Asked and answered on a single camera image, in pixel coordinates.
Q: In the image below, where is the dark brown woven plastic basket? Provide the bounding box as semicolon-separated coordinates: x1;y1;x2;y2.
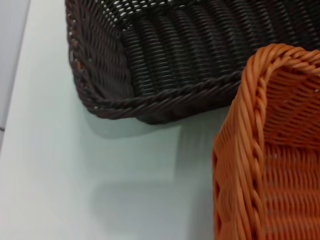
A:
64;0;320;126

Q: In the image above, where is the orange woven plastic basket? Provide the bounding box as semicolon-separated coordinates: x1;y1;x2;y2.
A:
211;42;320;240

